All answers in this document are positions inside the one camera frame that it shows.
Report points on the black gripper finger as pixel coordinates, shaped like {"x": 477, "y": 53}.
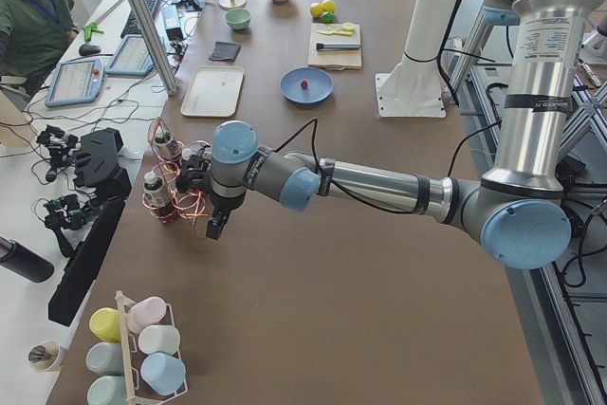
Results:
{"x": 215, "y": 226}

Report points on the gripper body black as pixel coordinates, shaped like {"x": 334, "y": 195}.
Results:
{"x": 222, "y": 205}

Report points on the blue plate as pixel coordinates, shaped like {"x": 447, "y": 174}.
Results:
{"x": 320, "y": 85}

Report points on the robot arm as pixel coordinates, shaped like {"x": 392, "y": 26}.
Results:
{"x": 513, "y": 210}

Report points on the yellow lemon lower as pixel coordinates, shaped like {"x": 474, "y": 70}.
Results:
{"x": 316, "y": 10}

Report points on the yellow lemon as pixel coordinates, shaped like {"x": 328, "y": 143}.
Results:
{"x": 328, "y": 6}
{"x": 316, "y": 10}

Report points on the green bowl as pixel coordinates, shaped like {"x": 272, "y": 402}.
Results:
{"x": 238, "y": 19}

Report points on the bottle lower left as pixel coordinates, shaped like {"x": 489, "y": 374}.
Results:
{"x": 186, "y": 155}

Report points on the yellow lemon upper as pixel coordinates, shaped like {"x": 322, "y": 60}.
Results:
{"x": 328, "y": 6}

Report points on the bottle lower right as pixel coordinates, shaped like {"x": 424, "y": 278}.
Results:
{"x": 158, "y": 198}

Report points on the green lime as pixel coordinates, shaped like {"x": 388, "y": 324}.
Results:
{"x": 327, "y": 17}

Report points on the steel muddler black tip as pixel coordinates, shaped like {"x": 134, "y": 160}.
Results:
{"x": 336, "y": 46}

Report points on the grey folded cloth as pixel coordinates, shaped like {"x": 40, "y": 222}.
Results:
{"x": 225, "y": 51}

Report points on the yellow plastic knife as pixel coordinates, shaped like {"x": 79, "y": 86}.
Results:
{"x": 338, "y": 31}

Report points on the bamboo cutting board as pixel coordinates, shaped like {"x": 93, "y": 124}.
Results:
{"x": 337, "y": 60}

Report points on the cream rabbit tray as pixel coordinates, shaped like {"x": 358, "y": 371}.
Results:
{"x": 213, "y": 92}

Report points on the pastel cup rack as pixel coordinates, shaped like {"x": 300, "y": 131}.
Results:
{"x": 137, "y": 358}

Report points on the teach pendant far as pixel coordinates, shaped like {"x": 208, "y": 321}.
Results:
{"x": 131, "y": 59}

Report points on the teach pendant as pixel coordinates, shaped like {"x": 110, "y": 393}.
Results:
{"x": 75, "y": 82}
{"x": 131, "y": 59}

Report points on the teach pendant near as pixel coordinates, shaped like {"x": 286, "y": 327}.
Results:
{"x": 75, "y": 82}

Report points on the person in green hoodie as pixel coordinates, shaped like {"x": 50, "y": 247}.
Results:
{"x": 34, "y": 36}

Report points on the copper wire bottle rack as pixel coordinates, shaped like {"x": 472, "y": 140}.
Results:
{"x": 189, "y": 202}

